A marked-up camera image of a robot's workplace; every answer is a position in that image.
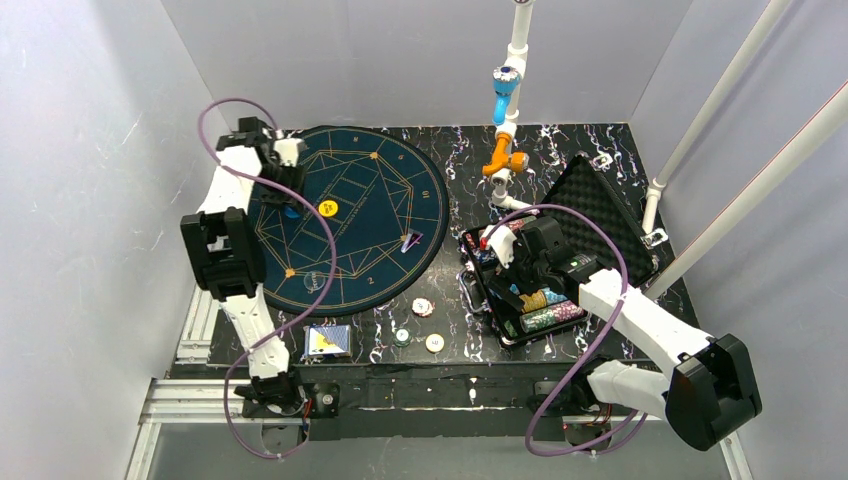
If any blue small blind button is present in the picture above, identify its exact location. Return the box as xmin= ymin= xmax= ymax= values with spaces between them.
xmin=284 ymin=206 xmax=301 ymax=219

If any yellow big blind button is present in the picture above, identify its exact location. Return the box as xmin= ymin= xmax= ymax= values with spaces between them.
xmin=318 ymin=199 xmax=340 ymax=218

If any clear dealer button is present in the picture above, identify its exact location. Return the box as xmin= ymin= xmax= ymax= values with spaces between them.
xmin=303 ymin=271 xmax=328 ymax=294

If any red and white poker chip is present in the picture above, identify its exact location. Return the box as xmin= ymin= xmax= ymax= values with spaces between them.
xmin=411 ymin=298 xmax=435 ymax=318

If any yellow poker chip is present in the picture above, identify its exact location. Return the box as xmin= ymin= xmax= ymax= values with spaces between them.
xmin=425 ymin=333 xmax=445 ymax=354

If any green poker chip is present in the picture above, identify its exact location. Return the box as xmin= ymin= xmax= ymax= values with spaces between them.
xmin=393 ymin=328 xmax=412 ymax=348

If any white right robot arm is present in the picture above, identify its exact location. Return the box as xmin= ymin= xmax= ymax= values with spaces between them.
xmin=485 ymin=209 xmax=763 ymax=457

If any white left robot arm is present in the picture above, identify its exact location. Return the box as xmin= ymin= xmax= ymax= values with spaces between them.
xmin=180 ymin=117 xmax=302 ymax=409

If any black poker chip case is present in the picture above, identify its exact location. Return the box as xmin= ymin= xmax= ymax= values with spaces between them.
xmin=460 ymin=155 xmax=660 ymax=346

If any yellow chip stack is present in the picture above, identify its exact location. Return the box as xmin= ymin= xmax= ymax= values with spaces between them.
xmin=519 ymin=288 xmax=569 ymax=314

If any green and purple chip row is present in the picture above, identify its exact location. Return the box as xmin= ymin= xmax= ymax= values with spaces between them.
xmin=519 ymin=300 xmax=585 ymax=333

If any round dark blue poker mat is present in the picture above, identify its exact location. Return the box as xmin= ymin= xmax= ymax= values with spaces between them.
xmin=248 ymin=126 xmax=449 ymax=316

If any boxed deck of playing cards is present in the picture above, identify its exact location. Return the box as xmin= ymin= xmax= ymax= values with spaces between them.
xmin=305 ymin=325 xmax=352 ymax=358

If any white thin diagonal pole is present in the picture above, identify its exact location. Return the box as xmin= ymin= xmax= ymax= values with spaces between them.
xmin=642 ymin=0 xmax=791 ymax=234

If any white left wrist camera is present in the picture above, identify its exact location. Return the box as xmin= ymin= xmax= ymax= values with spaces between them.
xmin=273 ymin=137 xmax=306 ymax=167

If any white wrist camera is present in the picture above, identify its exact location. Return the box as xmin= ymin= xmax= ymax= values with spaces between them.
xmin=273 ymin=137 xmax=306 ymax=167
xmin=480 ymin=224 xmax=517 ymax=268

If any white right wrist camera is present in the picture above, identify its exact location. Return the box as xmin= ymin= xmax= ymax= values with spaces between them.
xmin=480 ymin=224 xmax=517 ymax=268

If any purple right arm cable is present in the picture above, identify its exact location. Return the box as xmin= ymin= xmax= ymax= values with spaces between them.
xmin=488 ymin=201 xmax=649 ymax=456

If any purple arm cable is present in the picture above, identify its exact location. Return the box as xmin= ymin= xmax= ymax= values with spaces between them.
xmin=197 ymin=97 xmax=339 ymax=461
xmin=488 ymin=201 xmax=649 ymax=456

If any chrome case handle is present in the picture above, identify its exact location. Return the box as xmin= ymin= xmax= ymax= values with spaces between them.
xmin=457 ymin=271 xmax=488 ymax=314

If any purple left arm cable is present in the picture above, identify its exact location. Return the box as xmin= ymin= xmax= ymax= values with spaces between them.
xmin=197 ymin=97 xmax=339 ymax=461

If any white pipe camera stand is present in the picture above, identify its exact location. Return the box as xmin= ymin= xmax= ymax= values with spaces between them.
xmin=482 ymin=0 xmax=535 ymax=211

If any aluminium frame rail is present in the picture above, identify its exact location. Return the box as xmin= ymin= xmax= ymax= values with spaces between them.
xmin=125 ymin=132 xmax=260 ymax=480

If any white diagonal frame pole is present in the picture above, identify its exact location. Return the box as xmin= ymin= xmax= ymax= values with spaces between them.
xmin=644 ymin=84 xmax=847 ymax=299

